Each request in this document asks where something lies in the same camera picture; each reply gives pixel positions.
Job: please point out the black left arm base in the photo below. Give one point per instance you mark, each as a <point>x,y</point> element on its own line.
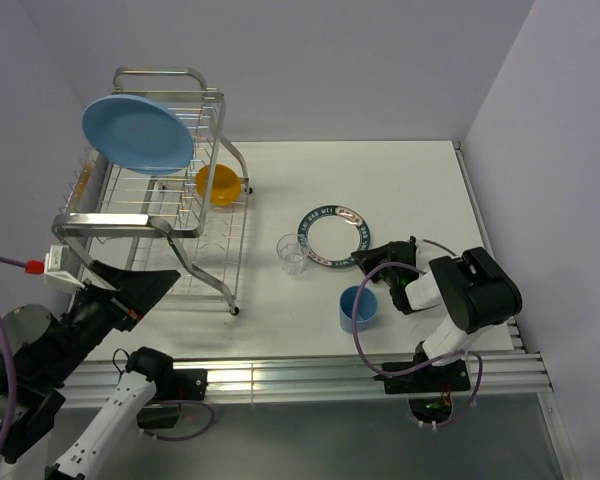
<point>186,388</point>

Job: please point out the aluminium rail frame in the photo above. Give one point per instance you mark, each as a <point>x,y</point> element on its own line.
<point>285,346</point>

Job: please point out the yellow bowl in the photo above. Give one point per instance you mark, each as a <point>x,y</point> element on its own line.
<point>225,188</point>

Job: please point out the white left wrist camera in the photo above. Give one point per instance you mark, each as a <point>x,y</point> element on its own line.
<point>54,269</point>

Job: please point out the blue plastic cup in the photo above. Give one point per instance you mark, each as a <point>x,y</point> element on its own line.
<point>359,310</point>

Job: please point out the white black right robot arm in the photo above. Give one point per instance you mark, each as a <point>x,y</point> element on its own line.
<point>474,289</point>

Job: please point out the blue plastic plate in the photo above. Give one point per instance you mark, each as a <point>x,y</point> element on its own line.
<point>138,134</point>

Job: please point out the clear glass tumbler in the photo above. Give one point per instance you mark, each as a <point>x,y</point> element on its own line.
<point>293,251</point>

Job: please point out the stainless steel dish rack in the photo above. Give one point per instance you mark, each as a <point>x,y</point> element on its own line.
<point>138,222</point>

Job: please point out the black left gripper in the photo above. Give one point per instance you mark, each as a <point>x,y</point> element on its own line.
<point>137,290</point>

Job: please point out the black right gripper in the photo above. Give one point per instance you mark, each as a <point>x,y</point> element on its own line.
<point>368,259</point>

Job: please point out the white plate green rim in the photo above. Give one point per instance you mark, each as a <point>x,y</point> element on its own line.
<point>333,232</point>

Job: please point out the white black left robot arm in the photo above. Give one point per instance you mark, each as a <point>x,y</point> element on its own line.
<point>39,352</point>

